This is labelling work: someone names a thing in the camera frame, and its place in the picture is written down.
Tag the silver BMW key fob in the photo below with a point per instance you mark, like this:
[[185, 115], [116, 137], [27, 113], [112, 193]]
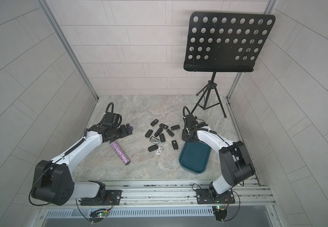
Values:
[[154, 140]]

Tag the right circuit board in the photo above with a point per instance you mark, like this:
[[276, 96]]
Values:
[[220, 212]]

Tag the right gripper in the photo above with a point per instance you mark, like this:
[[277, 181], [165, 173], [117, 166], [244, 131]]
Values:
[[186, 135]]

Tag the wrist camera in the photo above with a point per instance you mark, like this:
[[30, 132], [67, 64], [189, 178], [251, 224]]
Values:
[[190, 120], [113, 118]]

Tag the black music stand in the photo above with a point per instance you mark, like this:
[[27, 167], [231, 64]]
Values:
[[224, 42]]

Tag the black key fob bottom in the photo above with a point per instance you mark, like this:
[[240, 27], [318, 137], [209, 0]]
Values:
[[153, 148]]

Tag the teal storage tray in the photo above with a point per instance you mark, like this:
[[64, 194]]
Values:
[[194, 157]]

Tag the left circuit board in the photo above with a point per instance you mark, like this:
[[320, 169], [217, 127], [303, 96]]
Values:
[[98, 215]]

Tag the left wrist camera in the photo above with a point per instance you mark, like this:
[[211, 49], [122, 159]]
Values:
[[113, 118]]

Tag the white key fob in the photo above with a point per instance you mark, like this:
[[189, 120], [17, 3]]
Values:
[[159, 150]]

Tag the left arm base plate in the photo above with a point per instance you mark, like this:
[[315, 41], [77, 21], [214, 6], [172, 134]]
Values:
[[109, 198]]

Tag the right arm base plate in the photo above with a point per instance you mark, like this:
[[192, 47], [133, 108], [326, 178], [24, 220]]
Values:
[[205, 196]]

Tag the black VW key top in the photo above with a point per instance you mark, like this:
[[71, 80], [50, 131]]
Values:
[[154, 122]]

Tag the circuit board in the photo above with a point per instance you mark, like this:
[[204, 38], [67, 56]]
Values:
[[98, 215], [220, 212]]

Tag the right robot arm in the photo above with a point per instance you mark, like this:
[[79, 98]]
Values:
[[236, 163]]

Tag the black chrome key fob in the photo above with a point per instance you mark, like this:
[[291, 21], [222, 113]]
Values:
[[170, 133]]

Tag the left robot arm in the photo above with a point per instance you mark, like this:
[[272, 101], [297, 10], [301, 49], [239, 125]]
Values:
[[53, 183]]

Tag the purple glitter tube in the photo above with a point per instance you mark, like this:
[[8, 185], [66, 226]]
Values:
[[120, 152]]

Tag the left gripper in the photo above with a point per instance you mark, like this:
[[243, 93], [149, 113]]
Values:
[[125, 132]]

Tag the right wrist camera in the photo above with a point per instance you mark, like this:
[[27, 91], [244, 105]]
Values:
[[190, 120]]

